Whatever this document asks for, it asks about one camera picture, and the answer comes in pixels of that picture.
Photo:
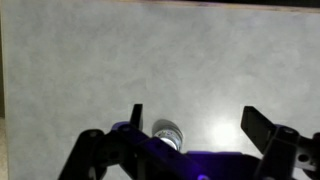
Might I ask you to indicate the silver jar lid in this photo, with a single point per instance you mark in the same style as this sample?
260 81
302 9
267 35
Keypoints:
165 126

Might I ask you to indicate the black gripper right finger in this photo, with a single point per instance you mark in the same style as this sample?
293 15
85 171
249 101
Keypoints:
283 150

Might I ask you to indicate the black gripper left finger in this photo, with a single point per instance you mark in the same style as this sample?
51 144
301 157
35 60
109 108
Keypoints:
133 156

